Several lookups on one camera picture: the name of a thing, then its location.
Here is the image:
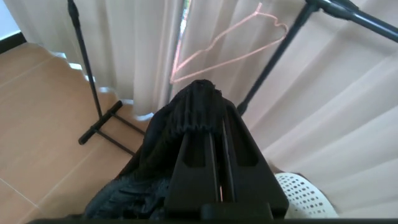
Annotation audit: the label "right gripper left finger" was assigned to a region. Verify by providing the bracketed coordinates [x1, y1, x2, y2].
[164, 129, 221, 218]

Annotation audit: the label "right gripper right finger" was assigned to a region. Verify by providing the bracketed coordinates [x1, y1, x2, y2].
[220, 98, 289, 218]

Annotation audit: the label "black shorts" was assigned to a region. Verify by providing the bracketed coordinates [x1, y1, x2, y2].
[83, 79, 225, 220]

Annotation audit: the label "white laundry basket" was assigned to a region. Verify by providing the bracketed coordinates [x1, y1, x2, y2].
[273, 172, 340, 219]

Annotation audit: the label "black clothes rack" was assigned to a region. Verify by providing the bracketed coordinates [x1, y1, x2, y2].
[67, 0, 398, 156]

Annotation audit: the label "beige curtain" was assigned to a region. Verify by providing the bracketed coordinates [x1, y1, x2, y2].
[2, 0, 398, 218]

